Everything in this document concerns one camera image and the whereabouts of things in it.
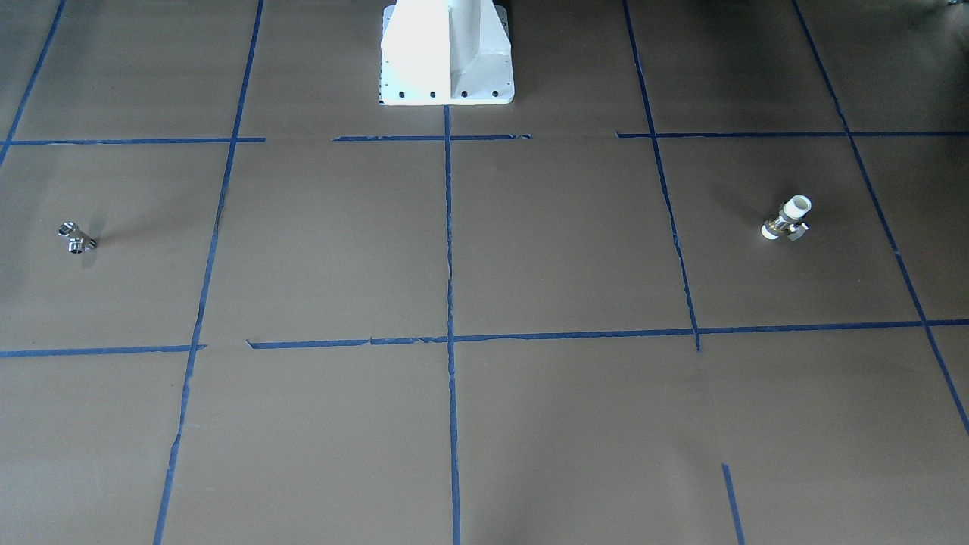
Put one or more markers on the metal tee pipe fitting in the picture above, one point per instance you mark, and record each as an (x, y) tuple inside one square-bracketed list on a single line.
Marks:
[(78, 241)]

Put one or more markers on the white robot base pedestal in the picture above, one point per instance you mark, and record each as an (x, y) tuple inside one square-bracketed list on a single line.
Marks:
[(446, 52)]

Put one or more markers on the white brass PPR valve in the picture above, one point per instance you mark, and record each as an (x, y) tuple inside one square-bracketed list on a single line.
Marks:
[(789, 221)]

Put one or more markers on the brown paper table cover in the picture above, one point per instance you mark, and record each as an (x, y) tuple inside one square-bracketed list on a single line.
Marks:
[(314, 319)]

